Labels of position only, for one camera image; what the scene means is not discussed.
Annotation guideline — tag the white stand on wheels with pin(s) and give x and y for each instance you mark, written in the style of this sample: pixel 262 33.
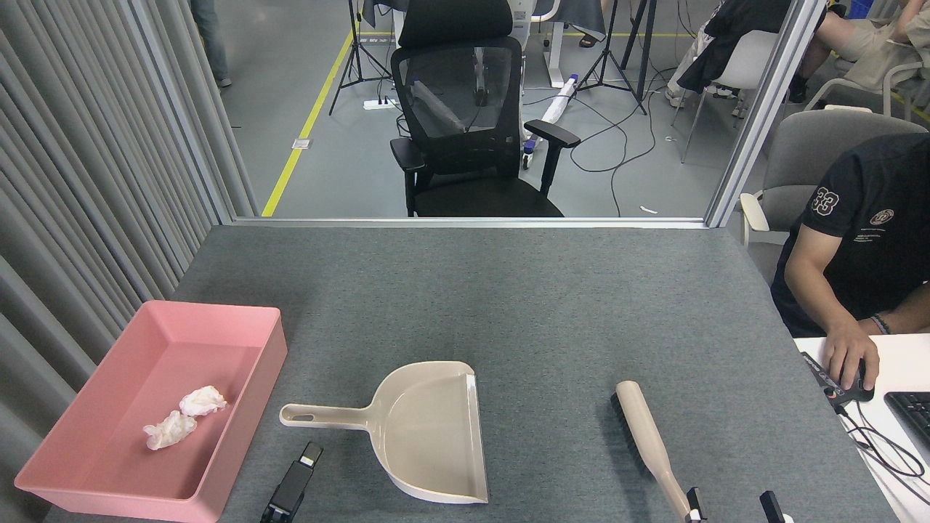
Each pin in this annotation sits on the white stand on wheels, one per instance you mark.
pixel 556 51

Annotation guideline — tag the black mesh office chair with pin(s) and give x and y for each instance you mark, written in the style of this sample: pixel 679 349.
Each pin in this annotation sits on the black mesh office chair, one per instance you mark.
pixel 472 196

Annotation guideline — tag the long white paper ball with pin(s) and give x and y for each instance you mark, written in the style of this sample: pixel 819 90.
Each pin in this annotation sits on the long white paper ball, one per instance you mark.
pixel 168 431

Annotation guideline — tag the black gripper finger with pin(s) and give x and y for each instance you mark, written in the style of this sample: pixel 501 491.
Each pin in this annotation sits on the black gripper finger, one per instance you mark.
pixel 290 490
pixel 772 508
pixel 697 505

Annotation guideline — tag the black keyboard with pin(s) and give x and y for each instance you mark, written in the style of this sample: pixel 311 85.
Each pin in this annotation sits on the black keyboard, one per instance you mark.
pixel 915 414

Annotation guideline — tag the black computer mouse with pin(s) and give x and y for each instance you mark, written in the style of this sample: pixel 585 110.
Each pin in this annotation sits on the black computer mouse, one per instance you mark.
pixel 864 394

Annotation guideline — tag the white power strip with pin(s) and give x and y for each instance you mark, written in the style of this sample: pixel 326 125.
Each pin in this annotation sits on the white power strip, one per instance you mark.
pixel 379 104

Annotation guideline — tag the beige plastic dustpan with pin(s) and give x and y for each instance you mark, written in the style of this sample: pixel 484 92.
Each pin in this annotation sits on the beige plastic dustpan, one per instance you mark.
pixel 429 436

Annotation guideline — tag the black device with red button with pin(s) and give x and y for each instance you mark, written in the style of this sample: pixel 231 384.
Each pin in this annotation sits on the black device with red button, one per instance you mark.
pixel 819 374

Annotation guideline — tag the black tripod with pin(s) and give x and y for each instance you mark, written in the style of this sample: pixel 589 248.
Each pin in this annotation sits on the black tripod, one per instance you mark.
pixel 609 58
pixel 356 51

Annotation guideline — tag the white plastic chair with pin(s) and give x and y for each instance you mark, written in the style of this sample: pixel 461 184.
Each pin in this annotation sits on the white plastic chair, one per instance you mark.
pixel 752 62

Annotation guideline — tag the person's right forearm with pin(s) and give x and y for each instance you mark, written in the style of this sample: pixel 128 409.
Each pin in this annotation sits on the person's right forearm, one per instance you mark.
pixel 814 290

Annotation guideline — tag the pink plastic bin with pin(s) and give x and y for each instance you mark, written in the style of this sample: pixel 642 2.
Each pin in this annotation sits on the pink plastic bin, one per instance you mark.
pixel 145 363

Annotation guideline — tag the standing person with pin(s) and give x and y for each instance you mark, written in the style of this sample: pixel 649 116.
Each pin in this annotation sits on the standing person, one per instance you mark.
pixel 211 43

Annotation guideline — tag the silver post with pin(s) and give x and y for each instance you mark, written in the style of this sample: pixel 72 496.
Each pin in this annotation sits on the silver post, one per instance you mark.
pixel 763 109

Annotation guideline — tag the person's right hand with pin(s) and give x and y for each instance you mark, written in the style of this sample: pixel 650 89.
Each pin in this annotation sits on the person's right hand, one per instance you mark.
pixel 848 354

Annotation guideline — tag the beige hand brush black bristles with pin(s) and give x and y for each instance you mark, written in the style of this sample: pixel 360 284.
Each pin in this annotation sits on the beige hand brush black bristles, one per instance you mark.
pixel 643 421

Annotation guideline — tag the seated person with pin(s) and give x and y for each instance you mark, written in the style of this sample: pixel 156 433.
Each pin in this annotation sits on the seated person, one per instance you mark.
pixel 864 43

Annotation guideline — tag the silver table rail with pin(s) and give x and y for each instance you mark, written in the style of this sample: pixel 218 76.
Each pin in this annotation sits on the silver table rail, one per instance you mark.
pixel 472 222

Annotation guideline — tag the grey pleated curtain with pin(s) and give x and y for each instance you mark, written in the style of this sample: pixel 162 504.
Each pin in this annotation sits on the grey pleated curtain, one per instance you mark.
pixel 73 145

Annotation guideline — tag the person's left forearm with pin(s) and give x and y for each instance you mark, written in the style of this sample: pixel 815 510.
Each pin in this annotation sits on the person's left forearm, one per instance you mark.
pixel 908 316

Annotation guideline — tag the black jacket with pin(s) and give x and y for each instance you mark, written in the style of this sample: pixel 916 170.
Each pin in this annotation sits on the black jacket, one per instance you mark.
pixel 734 36

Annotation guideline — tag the grey upholstered chair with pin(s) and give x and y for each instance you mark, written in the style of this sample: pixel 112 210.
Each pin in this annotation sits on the grey upholstered chair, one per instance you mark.
pixel 806 152

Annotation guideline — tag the small white paper ball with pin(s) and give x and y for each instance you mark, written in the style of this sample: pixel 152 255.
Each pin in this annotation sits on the small white paper ball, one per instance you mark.
pixel 203 401

